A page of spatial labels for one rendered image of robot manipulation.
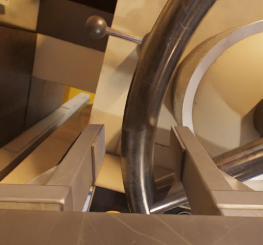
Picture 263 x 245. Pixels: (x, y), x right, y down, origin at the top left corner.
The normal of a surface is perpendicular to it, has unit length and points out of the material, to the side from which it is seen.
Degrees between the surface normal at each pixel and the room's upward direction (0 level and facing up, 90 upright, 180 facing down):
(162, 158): 90
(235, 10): 90
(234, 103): 98
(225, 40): 90
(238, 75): 117
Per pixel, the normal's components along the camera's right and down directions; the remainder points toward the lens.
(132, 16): -0.02, 0.29
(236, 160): -0.11, -0.66
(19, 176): 0.28, -0.92
